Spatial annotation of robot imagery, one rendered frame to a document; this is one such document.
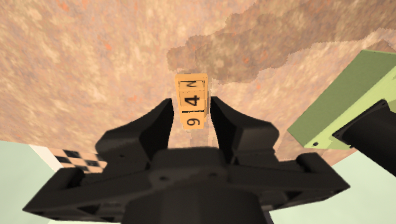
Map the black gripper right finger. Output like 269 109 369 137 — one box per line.
210 96 280 168

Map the orange shallow tray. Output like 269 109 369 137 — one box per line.
175 73 208 123

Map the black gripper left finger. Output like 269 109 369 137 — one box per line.
95 98 174 178

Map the orange cube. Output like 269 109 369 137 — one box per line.
178 81 205 111
181 110 204 129

